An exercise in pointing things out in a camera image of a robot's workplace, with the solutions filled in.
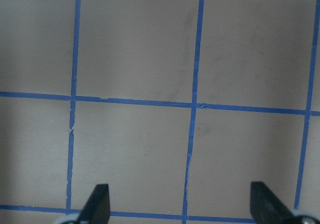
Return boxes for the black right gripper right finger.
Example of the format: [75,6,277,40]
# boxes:
[249,181,297,224]

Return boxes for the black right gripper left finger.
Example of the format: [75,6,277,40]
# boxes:
[75,183,111,224]

